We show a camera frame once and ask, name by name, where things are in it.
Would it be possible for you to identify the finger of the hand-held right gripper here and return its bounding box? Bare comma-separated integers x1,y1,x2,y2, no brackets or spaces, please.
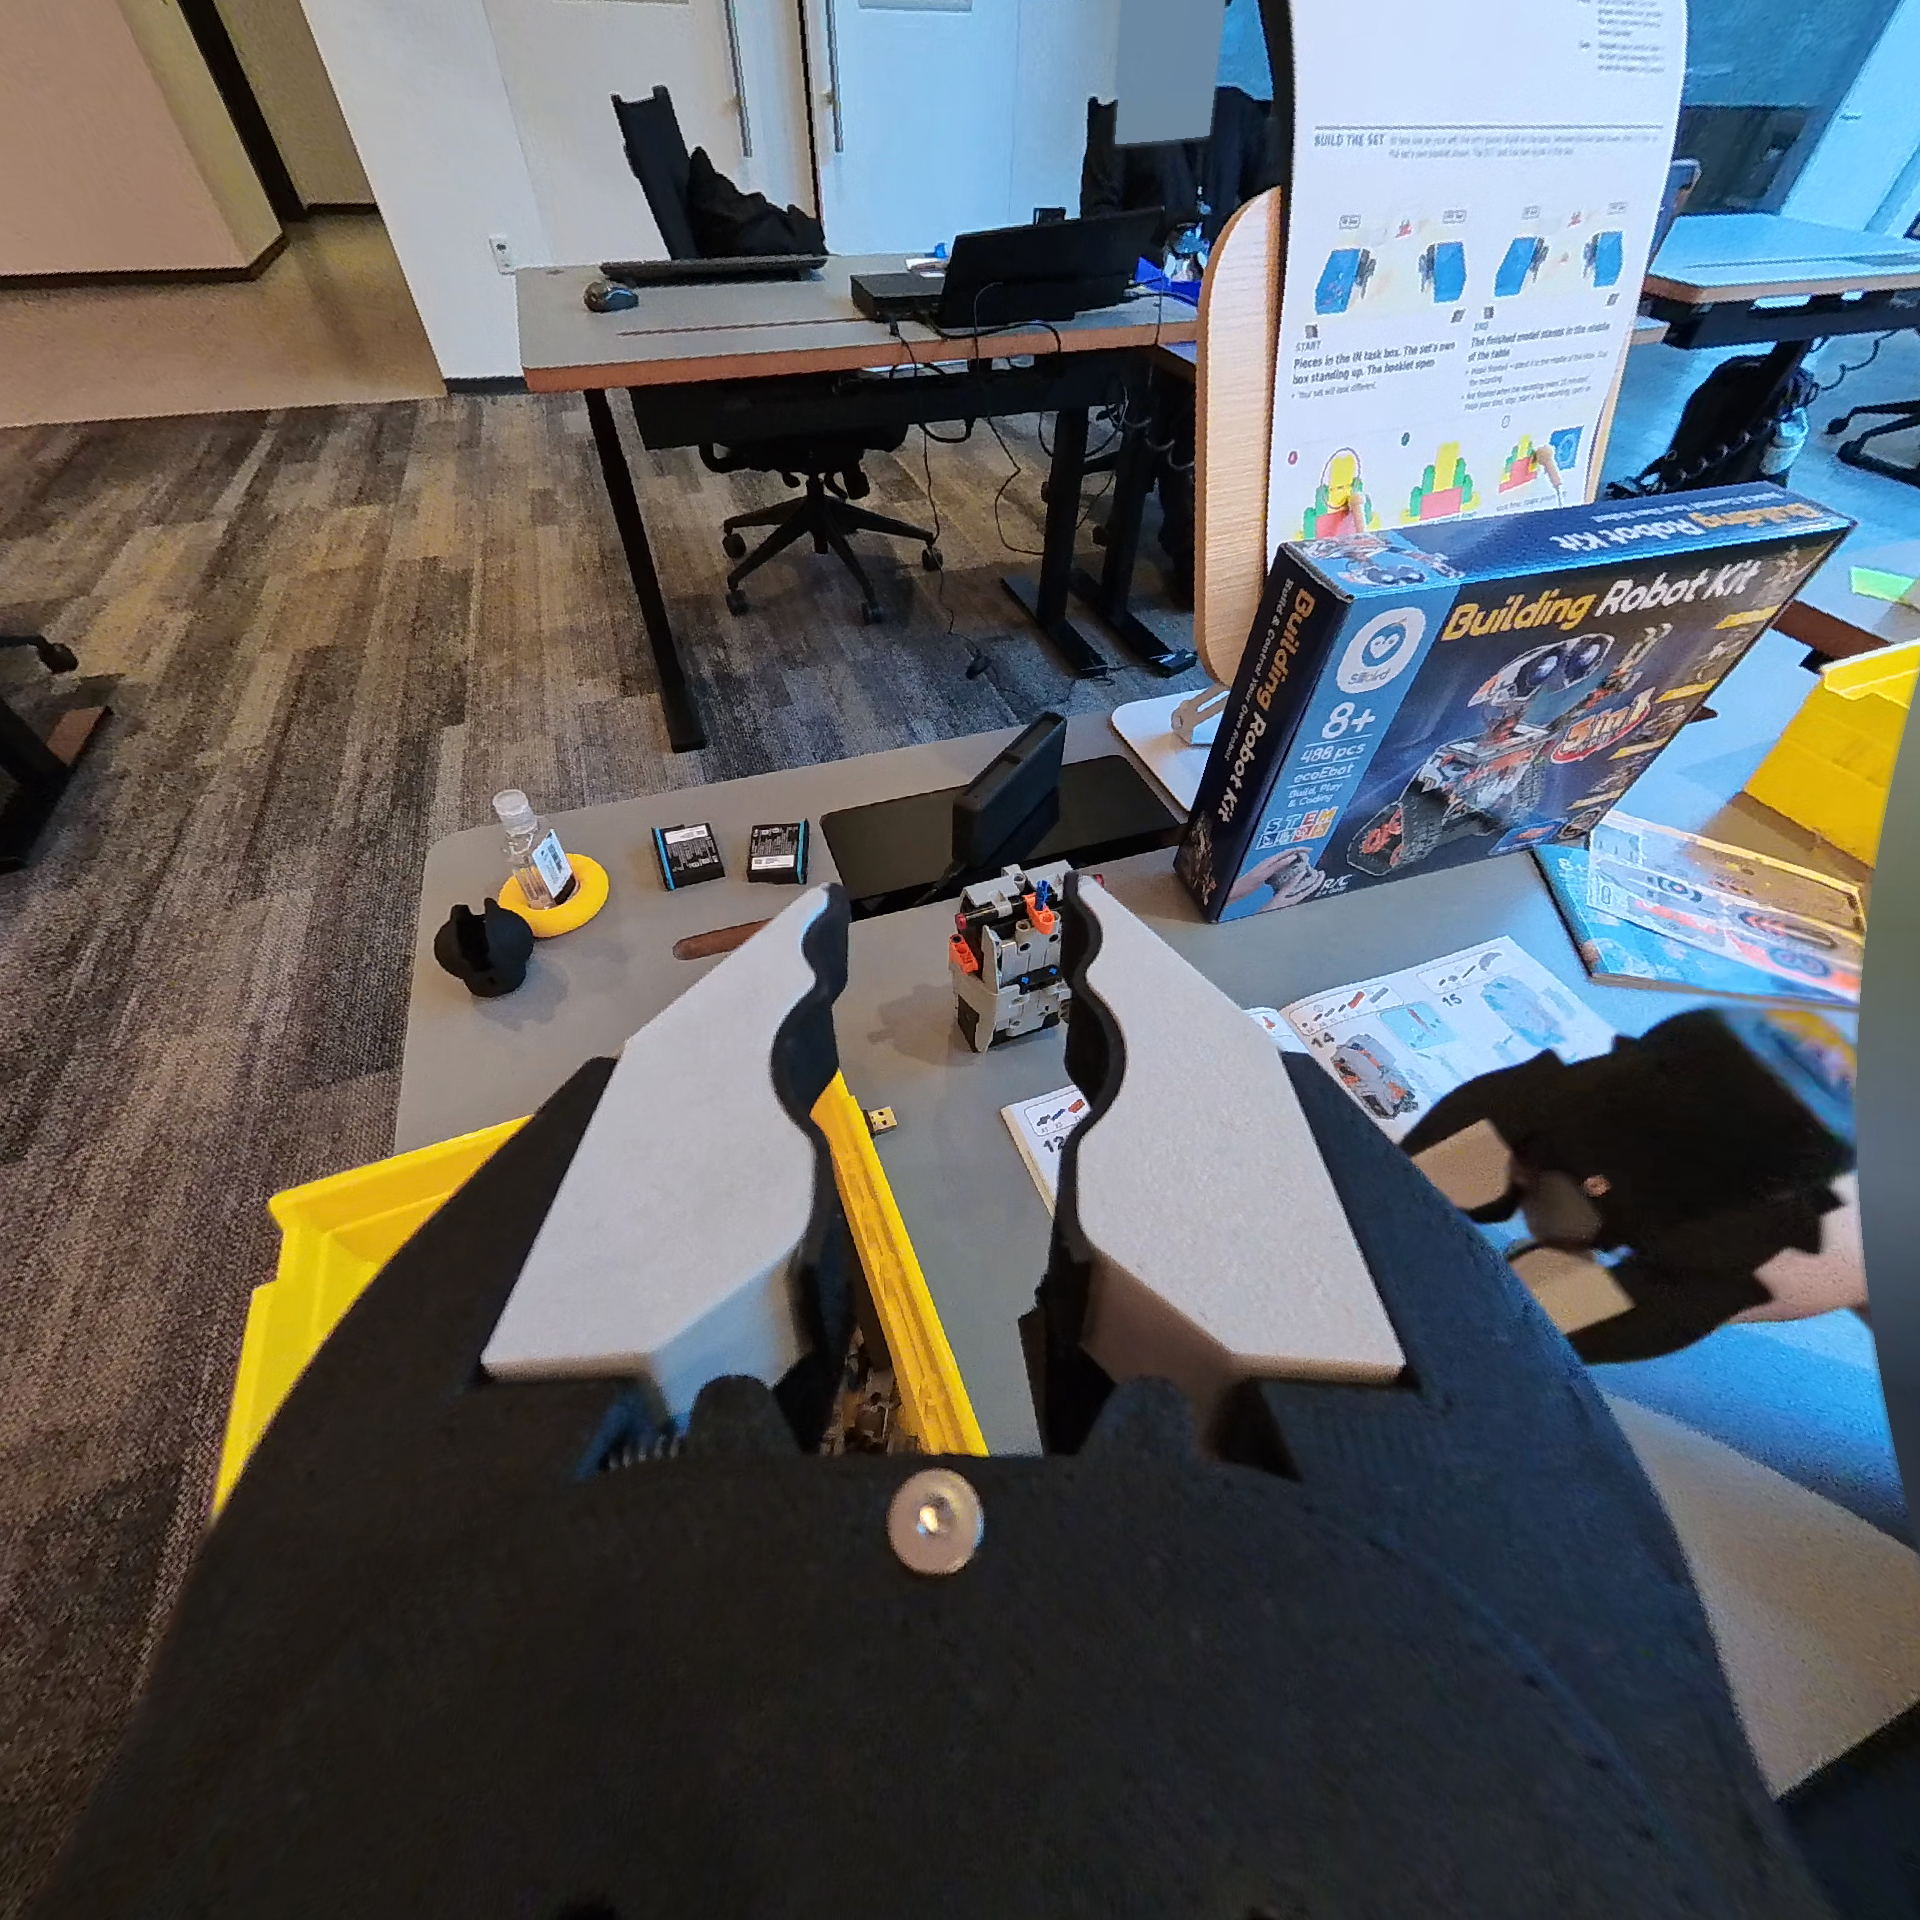
1404,1049,1592,1203
1507,1242,1644,1317

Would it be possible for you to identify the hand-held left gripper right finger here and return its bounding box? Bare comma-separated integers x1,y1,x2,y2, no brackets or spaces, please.
1024,875,1412,1452

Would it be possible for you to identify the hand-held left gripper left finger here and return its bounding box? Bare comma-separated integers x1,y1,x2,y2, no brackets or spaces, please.
477,880,860,1452

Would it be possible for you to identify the pile of assorted bricks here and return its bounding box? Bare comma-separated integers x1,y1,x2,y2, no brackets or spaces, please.
829,1320,922,1456

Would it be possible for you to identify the yellow plastic bin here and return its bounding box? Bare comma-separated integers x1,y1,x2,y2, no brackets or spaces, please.
216,1067,991,1521
1744,639,1920,870

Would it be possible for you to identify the person's right forearm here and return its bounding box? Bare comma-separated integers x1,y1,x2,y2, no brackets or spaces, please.
1770,1242,1875,1325

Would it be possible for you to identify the office desk with black legs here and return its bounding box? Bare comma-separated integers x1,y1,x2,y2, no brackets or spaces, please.
514,250,1204,754
1640,214,1920,504

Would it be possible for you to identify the open instruction booklet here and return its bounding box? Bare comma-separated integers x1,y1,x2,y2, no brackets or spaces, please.
998,938,1626,1221

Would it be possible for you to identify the blue cover booklet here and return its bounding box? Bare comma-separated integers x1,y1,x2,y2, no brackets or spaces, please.
1536,843,1869,1009

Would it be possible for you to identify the white printed sheet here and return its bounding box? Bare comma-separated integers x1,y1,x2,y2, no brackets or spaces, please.
1588,809,1871,962

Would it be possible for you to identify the black knob-shaped object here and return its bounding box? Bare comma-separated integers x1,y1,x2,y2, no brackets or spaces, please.
435,893,535,1002

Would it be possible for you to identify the partly built robot model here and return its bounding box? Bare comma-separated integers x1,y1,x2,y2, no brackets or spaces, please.
946,866,1082,1054

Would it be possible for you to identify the small clear bottle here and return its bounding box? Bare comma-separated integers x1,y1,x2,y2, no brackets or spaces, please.
490,789,581,904

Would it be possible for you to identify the blue robot kit box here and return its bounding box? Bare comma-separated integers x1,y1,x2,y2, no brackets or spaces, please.
1171,484,1859,926

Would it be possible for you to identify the black office chair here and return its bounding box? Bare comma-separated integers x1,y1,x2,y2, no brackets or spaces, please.
612,83,946,625
1835,393,1920,486
0,629,118,875

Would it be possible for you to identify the black backpack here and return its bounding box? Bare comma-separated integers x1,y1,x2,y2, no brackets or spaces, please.
1604,349,1818,498

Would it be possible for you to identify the wooden poster board stand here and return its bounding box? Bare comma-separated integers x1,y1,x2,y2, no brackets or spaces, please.
1112,0,1690,822

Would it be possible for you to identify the black keyboard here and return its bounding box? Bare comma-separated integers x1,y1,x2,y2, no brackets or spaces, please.
598,250,829,290

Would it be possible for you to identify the black laptop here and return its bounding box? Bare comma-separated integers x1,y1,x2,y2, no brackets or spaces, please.
933,204,1171,337

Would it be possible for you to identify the yellow ring holder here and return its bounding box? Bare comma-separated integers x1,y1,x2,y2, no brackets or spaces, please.
495,848,613,941

